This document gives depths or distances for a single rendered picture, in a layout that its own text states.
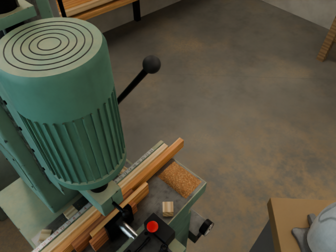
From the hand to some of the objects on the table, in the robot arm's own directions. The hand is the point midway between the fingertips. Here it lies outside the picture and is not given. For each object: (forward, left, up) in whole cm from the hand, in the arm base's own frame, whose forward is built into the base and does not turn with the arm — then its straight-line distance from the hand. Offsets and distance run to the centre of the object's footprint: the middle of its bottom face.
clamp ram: (+20, -36, +12) cm, 43 cm away
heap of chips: (+2, -54, +12) cm, 56 cm away
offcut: (+8, -43, +11) cm, 45 cm away
